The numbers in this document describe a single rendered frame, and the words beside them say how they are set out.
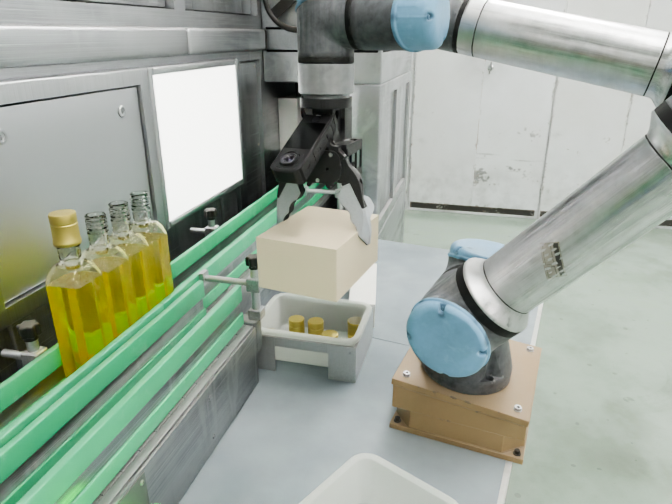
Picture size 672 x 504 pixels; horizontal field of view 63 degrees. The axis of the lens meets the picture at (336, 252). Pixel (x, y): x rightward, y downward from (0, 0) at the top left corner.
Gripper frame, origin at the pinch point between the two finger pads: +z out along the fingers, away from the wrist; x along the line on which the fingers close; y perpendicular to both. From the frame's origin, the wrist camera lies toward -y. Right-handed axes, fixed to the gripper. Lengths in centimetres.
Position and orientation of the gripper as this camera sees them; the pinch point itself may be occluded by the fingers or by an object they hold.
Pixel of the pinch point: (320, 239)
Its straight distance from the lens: 80.1
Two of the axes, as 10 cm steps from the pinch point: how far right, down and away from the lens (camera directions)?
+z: 0.0, 9.3, 3.6
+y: 4.0, -3.3, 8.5
